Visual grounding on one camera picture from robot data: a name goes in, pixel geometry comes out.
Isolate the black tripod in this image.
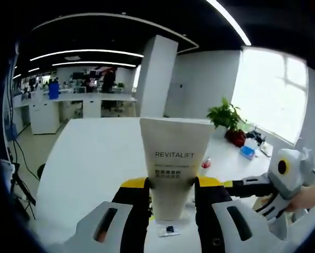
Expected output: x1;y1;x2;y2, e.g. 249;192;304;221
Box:
8;161;37;220

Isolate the dark red pot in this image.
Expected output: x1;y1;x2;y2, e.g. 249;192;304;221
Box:
224;128;247;148

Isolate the small silver skincare sachet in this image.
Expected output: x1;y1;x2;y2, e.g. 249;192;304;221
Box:
157;223;180;237

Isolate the large white skincare tube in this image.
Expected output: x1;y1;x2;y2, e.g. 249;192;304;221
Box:
139;118;215;221

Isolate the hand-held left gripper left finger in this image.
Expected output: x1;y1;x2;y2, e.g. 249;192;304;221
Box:
76;177;150;253

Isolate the person's right hand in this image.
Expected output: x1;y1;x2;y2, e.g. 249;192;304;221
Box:
285;181;315;212

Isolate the green potted plant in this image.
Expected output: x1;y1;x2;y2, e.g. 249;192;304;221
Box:
206;96;248;132

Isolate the blue tissue box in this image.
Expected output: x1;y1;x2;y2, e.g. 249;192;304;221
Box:
239;144;256;161

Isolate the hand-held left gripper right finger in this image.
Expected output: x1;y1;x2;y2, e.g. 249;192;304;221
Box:
195;176;284;253

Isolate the blue storage bin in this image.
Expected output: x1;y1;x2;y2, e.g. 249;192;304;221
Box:
48;80;61;100

